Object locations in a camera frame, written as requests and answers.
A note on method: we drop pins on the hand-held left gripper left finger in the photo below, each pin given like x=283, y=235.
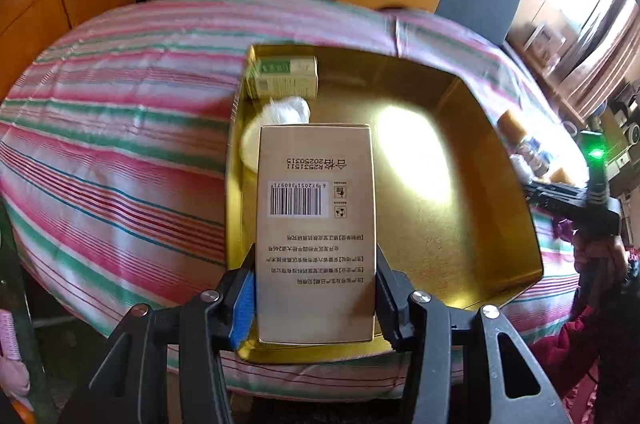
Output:
x=244, y=311

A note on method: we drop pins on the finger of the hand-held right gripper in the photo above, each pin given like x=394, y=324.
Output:
x=552, y=193

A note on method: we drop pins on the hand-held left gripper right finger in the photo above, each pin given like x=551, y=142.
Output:
x=389, y=306

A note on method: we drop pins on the gold tin tray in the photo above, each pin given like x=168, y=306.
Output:
x=440, y=184

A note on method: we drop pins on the beige cardboard box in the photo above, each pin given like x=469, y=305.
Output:
x=315, y=184

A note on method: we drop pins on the person's right forearm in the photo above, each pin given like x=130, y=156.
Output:
x=575, y=354

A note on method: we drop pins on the person's right hand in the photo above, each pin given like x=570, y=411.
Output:
x=616, y=256

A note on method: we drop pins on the white cap bottle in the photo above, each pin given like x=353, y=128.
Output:
x=521, y=165

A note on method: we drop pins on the cluttered wooden desk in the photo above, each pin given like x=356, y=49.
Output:
x=620, y=104

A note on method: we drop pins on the patterned curtain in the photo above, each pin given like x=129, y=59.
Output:
x=600, y=54

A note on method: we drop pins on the white carton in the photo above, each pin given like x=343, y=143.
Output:
x=546, y=40

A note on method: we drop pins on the striped bedsheet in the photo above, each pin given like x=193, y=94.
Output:
x=125, y=144

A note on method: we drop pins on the crumpled white plastic bag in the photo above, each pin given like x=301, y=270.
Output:
x=287, y=110

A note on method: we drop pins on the glass side table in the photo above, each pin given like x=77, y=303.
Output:
x=30, y=264

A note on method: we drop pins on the pink ribbed cloth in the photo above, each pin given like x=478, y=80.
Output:
x=8, y=334

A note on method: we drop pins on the green and white small box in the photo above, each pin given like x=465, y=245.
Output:
x=285, y=77

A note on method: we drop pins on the pale pink soft object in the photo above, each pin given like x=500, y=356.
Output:
x=12, y=376

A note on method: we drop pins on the orange fruit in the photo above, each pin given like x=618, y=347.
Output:
x=26, y=413

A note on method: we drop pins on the dark red cloth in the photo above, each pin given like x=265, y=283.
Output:
x=395, y=8

